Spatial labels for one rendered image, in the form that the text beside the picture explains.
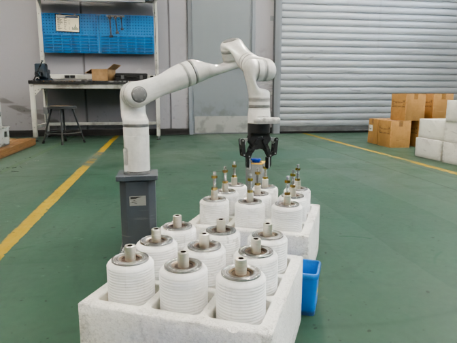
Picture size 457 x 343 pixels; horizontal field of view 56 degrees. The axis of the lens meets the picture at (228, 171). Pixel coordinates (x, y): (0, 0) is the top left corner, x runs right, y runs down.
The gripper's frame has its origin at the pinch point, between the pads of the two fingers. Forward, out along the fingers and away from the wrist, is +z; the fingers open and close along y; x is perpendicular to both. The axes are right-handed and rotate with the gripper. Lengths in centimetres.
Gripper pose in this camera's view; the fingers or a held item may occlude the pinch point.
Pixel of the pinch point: (258, 165)
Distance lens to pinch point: 146.8
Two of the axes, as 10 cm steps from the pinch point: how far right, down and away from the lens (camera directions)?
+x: 3.6, 1.6, -9.2
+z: 0.0, 9.8, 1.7
